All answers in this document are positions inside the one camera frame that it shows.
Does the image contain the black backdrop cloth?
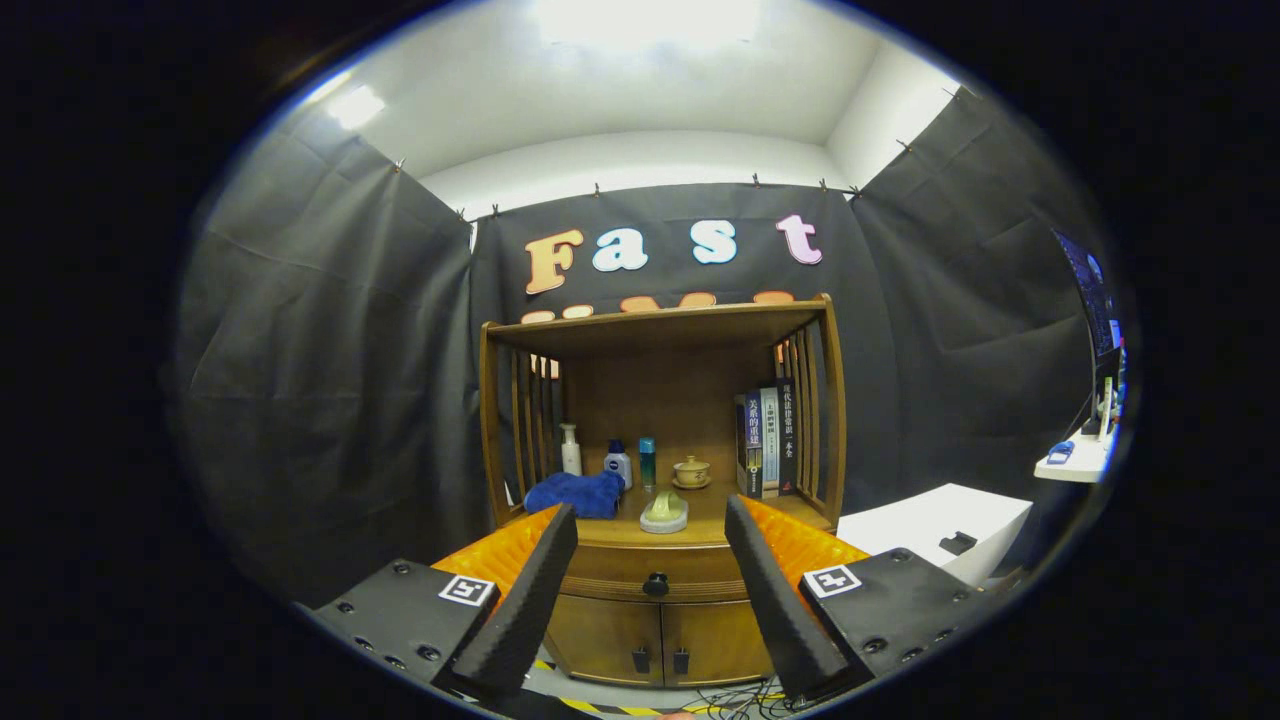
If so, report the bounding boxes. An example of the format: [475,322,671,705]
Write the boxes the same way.
[170,90,1101,601]

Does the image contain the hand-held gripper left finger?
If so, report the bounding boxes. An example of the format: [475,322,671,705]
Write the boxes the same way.
[305,503,581,703]

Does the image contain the wooden cabinet door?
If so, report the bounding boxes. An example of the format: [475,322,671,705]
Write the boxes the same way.
[661,600,771,687]
[545,595,664,686]

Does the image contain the black spined book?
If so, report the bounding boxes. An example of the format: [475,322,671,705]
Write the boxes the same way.
[777,380,799,496]

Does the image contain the pale green scrubbing brush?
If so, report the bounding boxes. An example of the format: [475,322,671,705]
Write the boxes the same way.
[640,489,690,535]

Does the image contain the wooden countertop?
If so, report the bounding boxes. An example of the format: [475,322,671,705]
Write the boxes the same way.
[520,483,836,549]

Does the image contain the white side cabinet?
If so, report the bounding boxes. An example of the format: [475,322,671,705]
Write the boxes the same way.
[835,484,1034,589]

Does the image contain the brown wooden cabinet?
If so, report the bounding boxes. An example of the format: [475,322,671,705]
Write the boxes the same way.
[478,293,849,689]

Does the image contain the blue towel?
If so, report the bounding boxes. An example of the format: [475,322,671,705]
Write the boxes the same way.
[524,470,627,520]

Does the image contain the yellow black floor tape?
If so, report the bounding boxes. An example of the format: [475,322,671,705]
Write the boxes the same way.
[535,658,781,716]

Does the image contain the white spined book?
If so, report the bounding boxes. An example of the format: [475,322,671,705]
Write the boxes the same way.
[760,388,783,498]

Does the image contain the large ceiling light panel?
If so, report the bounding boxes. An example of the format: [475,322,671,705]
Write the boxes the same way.
[535,0,761,46]

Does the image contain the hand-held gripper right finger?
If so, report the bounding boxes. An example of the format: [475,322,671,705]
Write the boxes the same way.
[723,495,1001,701]

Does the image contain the dark blue book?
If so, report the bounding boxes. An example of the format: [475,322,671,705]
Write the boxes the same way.
[737,397,766,499]

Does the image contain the white desk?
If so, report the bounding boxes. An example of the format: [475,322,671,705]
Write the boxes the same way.
[1033,432,1116,484]

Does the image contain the small ceiling light panel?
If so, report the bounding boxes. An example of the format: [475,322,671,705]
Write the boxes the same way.
[330,85,387,129]

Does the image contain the brown wooden drawer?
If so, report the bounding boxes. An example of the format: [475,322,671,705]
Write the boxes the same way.
[560,543,761,604]

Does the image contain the tangle of floor cables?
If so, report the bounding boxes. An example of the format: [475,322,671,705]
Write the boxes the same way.
[695,680,801,716]

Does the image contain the computer monitor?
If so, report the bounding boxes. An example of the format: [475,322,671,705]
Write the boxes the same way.
[1052,228,1123,421]

